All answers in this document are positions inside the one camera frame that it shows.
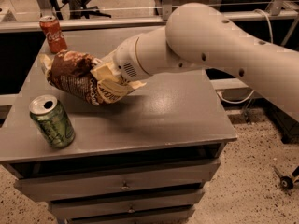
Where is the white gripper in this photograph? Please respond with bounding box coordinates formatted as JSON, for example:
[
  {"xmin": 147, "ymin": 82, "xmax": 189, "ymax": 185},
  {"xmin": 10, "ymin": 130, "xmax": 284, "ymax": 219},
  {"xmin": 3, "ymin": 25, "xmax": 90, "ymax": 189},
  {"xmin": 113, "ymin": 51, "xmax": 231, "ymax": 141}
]
[{"xmin": 91, "ymin": 35, "xmax": 152, "ymax": 83}]

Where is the brown chip bag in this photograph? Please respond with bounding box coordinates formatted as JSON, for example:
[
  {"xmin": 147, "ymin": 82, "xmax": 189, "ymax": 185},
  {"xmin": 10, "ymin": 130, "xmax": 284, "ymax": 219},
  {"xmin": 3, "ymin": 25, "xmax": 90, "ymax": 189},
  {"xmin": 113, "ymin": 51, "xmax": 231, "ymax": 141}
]
[{"xmin": 39, "ymin": 50, "xmax": 145, "ymax": 105}]

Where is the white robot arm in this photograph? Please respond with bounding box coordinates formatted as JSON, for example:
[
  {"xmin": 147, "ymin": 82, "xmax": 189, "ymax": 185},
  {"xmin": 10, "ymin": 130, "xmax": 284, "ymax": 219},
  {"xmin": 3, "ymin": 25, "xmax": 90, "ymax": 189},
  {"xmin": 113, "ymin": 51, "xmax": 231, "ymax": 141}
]
[{"xmin": 102, "ymin": 3, "xmax": 299, "ymax": 120}]

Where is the red cola can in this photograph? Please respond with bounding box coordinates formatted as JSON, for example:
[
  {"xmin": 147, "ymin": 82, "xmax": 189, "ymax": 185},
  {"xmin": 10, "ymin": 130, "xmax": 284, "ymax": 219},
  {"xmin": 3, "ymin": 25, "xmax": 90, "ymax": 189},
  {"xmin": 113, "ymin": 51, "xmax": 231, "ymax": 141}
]
[{"xmin": 39, "ymin": 16, "xmax": 67, "ymax": 53}]

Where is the green soda can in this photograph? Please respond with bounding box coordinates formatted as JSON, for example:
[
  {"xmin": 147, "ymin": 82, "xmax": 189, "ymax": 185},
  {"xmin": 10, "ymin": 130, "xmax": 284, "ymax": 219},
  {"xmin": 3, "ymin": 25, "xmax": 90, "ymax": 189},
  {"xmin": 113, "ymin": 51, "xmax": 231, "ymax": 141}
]
[{"xmin": 29, "ymin": 94, "xmax": 75, "ymax": 148}]

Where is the grey drawer cabinet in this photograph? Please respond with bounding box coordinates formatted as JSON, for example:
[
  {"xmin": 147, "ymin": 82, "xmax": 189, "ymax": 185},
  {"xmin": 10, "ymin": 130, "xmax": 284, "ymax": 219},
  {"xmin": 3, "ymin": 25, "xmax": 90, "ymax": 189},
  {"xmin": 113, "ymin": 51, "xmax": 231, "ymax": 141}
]
[{"xmin": 0, "ymin": 26, "xmax": 238, "ymax": 224}]

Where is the top drawer knob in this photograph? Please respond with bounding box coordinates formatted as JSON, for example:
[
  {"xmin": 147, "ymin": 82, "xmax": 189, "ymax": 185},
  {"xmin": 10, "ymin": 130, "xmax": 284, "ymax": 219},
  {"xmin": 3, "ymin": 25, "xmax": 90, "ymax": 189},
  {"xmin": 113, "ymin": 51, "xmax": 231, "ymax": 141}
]
[{"xmin": 121, "ymin": 181, "xmax": 130, "ymax": 191}]

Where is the drawer knob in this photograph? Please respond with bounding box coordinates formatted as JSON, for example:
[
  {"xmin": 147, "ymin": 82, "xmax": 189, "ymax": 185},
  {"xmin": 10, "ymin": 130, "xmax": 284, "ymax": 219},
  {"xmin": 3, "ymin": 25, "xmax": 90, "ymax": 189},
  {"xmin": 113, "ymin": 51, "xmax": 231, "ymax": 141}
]
[
  {"xmin": 127, "ymin": 205, "xmax": 135, "ymax": 214},
  {"xmin": 121, "ymin": 181, "xmax": 130, "ymax": 191}
]

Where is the middle drawer knob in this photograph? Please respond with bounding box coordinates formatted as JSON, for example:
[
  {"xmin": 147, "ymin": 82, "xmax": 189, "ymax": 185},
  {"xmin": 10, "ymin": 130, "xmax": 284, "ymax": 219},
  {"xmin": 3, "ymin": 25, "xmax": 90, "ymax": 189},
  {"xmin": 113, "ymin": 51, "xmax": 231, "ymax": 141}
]
[{"xmin": 127, "ymin": 205, "xmax": 135, "ymax": 214}]

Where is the black caster wheel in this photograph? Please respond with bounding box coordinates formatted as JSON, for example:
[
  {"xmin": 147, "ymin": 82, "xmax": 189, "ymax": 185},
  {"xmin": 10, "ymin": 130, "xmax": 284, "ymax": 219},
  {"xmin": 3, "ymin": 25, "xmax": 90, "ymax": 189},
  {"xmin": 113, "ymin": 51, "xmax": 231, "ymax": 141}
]
[{"xmin": 274, "ymin": 166, "xmax": 299, "ymax": 189}]

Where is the metal railing frame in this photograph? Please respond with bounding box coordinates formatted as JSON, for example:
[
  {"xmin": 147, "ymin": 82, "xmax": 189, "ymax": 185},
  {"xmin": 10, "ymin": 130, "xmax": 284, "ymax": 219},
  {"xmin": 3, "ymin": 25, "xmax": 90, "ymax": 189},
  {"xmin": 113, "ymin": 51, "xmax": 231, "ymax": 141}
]
[{"xmin": 0, "ymin": 0, "xmax": 299, "ymax": 35}]

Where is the white cable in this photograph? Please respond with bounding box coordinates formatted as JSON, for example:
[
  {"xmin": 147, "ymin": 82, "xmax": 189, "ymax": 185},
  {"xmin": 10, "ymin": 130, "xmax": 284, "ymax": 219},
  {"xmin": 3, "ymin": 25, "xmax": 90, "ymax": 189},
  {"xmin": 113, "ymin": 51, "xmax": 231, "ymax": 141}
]
[{"xmin": 216, "ymin": 8, "xmax": 275, "ymax": 105}]

